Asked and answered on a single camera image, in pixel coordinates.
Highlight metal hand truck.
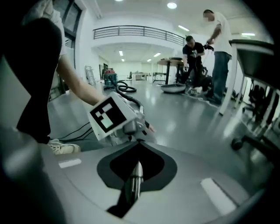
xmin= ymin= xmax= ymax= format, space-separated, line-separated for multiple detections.
xmin=84 ymin=65 xmax=96 ymax=85

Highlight round wooden table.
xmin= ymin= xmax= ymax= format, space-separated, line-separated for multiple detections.
xmin=157 ymin=57 xmax=187 ymax=85

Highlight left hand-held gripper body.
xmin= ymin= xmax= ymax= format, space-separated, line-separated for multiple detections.
xmin=87 ymin=91 xmax=146 ymax=147

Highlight black vacuum hose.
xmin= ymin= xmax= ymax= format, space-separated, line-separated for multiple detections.
xmin=109 ymin=80 xmax=143 ymax=108

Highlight dark framed window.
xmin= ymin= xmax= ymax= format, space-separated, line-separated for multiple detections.
xmin=52 ymin=0 xmax=83 ymax=41

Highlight white background desk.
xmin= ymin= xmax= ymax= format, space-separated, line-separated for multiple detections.
xmin=131 ymin=72 xmax=150 ymax=82

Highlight person's black trouser leg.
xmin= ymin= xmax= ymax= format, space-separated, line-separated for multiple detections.
xmin=4 ymin=17 xmax=63 ymax=145

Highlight chrome vacuum wand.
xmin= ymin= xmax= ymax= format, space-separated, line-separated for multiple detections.
xmin=124 ymin=104 xmax=145 ymax=204

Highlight dark balcony railing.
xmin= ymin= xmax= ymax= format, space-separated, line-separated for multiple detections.
xmin=93 ymin=25 xmax=186 ymax=47

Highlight black floor cables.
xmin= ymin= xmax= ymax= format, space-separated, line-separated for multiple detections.
xmin=49 ymin=121 xmax=94 ymax=141

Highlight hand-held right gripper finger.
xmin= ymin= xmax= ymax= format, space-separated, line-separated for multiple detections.
xmin=0 ymin=126 xmax=67 ymax=224

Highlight red and teal vacuum cleaner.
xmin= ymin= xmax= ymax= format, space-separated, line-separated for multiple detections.
xmin=103 ymin=68 xmax=119 ymax=90

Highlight person's white shoe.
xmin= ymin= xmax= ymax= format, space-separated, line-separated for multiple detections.
xmin=47 ymin=138 xmax=81 ymax=155

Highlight grey round floor basin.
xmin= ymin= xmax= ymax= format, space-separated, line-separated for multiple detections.
xmin=161 ymin=83 xmax=187 ymax=95

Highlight person's left forearm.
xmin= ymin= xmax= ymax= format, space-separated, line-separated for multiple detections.
xmin=56 ymin=52 xmax=106 ymax=107

